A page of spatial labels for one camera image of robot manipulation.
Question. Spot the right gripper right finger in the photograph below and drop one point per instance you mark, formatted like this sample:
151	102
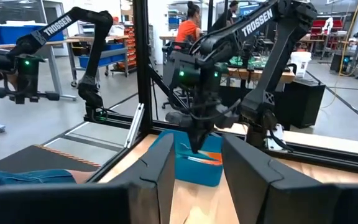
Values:
275	202

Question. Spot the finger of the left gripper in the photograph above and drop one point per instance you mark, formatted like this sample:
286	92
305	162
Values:
194	140
204	138

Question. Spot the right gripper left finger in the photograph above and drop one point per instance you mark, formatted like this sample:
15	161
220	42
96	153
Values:
135	202

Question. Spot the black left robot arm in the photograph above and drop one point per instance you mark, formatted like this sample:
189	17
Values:
256	21

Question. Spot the black background robot arm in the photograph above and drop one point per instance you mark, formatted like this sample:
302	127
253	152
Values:
57	25

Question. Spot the blue plastic bin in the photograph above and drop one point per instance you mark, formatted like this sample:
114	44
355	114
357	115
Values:
197	175

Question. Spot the person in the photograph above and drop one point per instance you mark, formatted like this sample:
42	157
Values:
233	6
186	31

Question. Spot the wooden workbench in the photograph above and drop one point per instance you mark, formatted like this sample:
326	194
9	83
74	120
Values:
244	74

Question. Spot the rolling parts shelf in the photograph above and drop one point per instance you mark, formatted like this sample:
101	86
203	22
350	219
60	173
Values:
117	49

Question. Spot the black cabinet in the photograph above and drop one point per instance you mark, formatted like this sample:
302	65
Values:
303	102

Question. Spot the black mat orange stitching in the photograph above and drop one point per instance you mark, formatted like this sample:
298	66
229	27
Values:
42	157

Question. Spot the white bucket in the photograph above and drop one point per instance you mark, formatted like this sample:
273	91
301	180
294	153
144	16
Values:
300	62

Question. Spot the blue denim cloth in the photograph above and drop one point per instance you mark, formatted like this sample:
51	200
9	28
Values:
26	179

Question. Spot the grey table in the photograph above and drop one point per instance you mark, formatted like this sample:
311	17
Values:
54	71

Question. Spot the blue storage bin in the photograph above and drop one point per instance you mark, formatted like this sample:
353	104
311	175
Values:
11	34

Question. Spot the black aluminium table frame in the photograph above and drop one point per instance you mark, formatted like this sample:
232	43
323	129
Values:
141	62

